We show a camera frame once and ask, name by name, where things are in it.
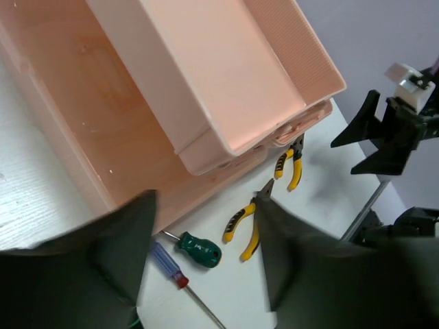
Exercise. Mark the blue red long screwdriver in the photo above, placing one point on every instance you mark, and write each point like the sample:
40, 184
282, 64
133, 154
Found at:
171, 270

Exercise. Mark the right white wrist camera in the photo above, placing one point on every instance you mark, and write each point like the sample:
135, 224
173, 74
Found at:
412, 87

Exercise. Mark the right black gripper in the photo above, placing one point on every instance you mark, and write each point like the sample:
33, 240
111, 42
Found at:
404, 129

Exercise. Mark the green orange stubby screwdriver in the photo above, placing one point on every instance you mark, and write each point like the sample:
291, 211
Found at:
203, 252

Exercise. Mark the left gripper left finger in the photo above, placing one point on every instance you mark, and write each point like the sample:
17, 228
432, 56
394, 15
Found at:
89, 277

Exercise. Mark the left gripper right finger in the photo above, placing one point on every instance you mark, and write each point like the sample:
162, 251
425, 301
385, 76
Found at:
315, 280

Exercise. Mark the yellow combination pliers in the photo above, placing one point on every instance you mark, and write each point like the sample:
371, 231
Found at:
242, 224

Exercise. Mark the pink plastic toolbox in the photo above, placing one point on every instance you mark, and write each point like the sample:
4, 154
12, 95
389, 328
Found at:
183, 97

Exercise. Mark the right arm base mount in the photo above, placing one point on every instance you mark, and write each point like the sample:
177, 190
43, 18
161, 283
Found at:
414, 222

